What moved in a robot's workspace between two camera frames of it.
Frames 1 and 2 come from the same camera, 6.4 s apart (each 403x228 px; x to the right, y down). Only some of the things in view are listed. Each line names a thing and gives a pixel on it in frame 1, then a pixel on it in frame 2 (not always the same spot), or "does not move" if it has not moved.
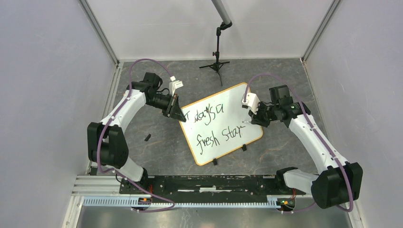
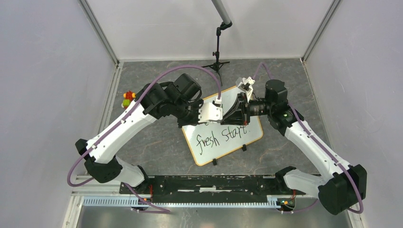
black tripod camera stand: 217,65 does not move
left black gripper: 177,113 to 194,122
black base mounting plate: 206,186 does not move
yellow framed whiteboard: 218,124 does not move
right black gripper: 256,118 to 237,114
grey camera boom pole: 222,11 does not move
